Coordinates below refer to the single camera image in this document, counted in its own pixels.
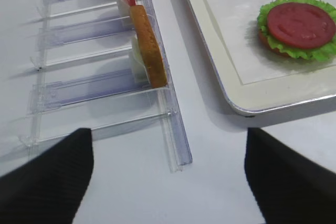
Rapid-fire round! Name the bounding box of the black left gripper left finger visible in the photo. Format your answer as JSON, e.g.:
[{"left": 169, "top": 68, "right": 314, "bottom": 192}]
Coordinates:
[{"left": 1, "top": 128, "right": 94, "bottom": 223}]

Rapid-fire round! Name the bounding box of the brown bun bottom on tray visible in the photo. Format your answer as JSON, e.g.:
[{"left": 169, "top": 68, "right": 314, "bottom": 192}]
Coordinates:
[{"left": 257, "top": 30, "right": 292, "bottom": 58}]

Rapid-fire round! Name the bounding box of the brown bread slice left rack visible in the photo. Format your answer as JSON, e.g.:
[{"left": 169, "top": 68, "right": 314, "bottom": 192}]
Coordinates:
[{"left": 130, "top": 5, "right": 167, "bottom": 88}]

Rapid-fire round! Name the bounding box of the white metal tray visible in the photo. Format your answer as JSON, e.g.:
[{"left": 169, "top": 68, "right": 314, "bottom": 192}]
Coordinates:
[{"left": 188, "top": 0, "right": 335, "bottom": 115}]

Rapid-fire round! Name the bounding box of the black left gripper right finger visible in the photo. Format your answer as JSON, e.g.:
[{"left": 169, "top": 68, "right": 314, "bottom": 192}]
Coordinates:
[{"left": 244, "top": 128, "right": 335, "bottom": 223}]

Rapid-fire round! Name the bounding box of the white tray liner paper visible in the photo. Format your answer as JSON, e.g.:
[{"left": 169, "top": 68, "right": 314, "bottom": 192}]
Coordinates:
[{"left": 206, "top": 0, "right": 335, "bottom": 84}]

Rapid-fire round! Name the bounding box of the green lettuce leaf on tray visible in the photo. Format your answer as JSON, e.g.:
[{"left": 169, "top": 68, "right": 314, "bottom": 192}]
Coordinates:
[{"left": 257, "top": 0, "right": 335, "bottom": 61}]

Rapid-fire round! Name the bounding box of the clear acrylic left food rack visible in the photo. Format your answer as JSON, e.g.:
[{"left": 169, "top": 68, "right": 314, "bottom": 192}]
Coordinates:
[{"left": 18, "top": 0, "right": 192, "bottom": 171}]

